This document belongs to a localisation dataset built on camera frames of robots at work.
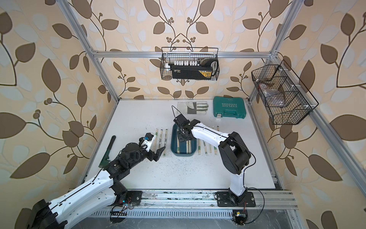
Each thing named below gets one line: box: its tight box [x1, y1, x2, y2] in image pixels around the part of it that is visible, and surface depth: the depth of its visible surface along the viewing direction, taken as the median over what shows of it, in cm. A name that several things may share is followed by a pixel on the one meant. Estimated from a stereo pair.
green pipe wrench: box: [98, 135, 117, 168], surface depth 91 cm
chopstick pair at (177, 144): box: [176, 134, 180, 154], surface depth 95 cm
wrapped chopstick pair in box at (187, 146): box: [185, 140, 189, 154], surface depth 95 cm
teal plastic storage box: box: [170, 123, 197, 157], surface depth 95 cm
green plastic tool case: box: [213, 96, 247, 119], surface depth 112 cm
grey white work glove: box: [176, 101, 209, 115], surface depth 118 cm
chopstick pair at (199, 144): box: [198, 138, 202, 156], surface depth 94 cm
